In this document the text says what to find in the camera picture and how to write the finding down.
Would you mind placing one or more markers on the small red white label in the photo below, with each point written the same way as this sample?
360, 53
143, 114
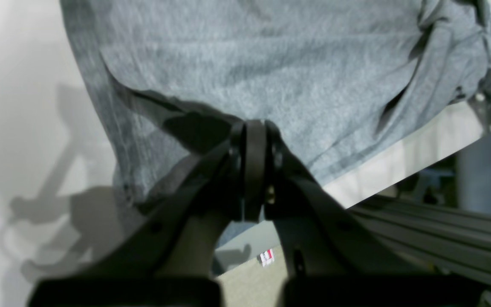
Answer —
266, 258

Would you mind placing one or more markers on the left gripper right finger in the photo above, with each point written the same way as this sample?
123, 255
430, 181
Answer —
332, 260

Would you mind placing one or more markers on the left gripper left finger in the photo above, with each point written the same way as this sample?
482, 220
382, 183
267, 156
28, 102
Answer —
168, 261

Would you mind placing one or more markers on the grey t-shirt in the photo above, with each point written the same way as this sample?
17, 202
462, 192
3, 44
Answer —
342, 79

